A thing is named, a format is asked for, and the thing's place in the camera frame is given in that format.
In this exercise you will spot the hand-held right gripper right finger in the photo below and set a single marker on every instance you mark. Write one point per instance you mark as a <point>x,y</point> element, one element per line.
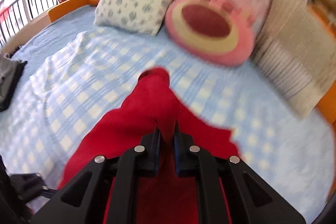
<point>185,158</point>

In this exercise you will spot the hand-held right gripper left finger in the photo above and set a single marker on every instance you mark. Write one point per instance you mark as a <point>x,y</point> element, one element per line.
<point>152,158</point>

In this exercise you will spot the red polo shirt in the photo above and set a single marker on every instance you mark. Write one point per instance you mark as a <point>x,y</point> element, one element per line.
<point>147,108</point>

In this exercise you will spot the dark cloth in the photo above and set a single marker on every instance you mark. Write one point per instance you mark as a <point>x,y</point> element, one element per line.
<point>13,92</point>

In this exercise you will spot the blue checked sheet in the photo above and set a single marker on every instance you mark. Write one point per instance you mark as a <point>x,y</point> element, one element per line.
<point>92,77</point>

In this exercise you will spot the grey sweatshirt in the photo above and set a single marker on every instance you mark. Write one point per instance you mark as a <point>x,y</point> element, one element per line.
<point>6,69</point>

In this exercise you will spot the pink bear plush cushion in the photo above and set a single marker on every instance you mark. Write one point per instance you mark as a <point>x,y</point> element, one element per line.
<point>210,29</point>

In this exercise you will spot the cream striped knit cushion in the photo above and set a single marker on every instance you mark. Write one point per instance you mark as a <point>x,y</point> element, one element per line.
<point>286,74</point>

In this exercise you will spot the light blue quilted bedspread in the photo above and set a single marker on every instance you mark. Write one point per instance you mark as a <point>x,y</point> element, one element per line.
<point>52,27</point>

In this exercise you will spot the red hanging decoration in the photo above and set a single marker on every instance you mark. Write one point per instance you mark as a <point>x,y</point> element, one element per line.
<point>3,14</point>

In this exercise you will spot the beige dotted pillow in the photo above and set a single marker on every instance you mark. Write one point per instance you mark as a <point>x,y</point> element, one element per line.
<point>302,22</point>

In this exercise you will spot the black balcony railing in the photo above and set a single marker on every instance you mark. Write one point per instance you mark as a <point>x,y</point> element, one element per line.
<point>29,1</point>

